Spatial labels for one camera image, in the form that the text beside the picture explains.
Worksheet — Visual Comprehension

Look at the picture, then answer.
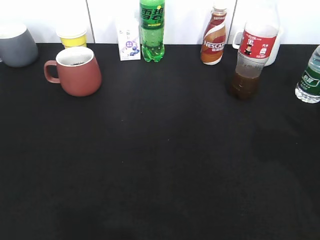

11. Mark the red ceramic mug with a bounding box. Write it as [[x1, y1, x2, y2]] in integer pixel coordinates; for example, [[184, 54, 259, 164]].
[[43, 46, 102, 97]]

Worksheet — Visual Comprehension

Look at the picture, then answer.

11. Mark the cola bottle red label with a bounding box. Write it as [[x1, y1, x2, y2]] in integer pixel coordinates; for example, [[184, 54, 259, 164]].
[[230, 0, 280, 100]]

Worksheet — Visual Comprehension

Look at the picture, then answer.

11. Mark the green sprite bottle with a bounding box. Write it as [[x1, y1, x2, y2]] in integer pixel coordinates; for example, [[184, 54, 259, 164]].
[[139, 0, 165, 63]]

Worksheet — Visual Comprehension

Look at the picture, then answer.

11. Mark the yellow paper cup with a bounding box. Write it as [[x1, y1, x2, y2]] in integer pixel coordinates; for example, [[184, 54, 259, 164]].
[[56, 25, 87, 49]]

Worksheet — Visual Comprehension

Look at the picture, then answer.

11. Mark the nescafe coffee bottle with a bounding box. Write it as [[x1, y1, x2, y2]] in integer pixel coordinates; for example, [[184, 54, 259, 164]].
[[200, 0, 227, 66]]

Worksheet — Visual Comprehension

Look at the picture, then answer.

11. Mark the white blueberry milk carton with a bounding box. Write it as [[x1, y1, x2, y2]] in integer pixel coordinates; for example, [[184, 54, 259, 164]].
[[116, 19, 141, 61]]

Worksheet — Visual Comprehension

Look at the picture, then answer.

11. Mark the white ceramic mug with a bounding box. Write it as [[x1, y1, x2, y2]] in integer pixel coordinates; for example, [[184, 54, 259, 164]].
[[232, 27, 284, 67]]

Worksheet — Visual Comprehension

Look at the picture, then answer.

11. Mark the green label water bottle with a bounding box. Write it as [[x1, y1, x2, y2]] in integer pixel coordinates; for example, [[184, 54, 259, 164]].
[[295, 46, 320, 104]]

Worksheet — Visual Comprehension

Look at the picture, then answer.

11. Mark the grey ceramic mug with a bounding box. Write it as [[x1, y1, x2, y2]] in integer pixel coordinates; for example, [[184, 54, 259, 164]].
[[0, 22, 38, 68]]

